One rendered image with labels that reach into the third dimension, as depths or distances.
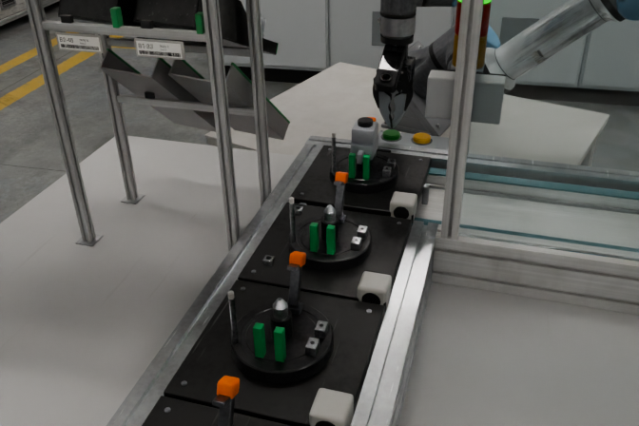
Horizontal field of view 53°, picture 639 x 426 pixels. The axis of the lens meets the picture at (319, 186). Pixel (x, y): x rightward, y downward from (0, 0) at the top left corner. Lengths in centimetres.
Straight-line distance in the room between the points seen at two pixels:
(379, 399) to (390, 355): 8
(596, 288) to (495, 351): 22
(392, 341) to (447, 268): 28
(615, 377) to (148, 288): 79
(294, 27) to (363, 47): 48
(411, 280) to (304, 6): 343
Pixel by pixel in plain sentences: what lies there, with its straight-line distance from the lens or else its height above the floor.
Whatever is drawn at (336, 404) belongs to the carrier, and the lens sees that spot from 82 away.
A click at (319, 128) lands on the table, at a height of 86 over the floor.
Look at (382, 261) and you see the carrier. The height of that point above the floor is 97.
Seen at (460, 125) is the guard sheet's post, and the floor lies 117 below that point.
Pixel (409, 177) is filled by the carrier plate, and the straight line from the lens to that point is 131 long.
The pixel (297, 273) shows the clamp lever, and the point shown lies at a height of 105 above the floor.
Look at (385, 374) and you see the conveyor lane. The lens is 91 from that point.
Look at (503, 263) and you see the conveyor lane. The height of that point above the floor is 92.
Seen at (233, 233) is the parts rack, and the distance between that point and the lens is 120.
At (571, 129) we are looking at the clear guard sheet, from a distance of 106.
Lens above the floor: 160
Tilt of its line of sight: 30 degrees down
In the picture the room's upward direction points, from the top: 1 degrees counter-clockwise
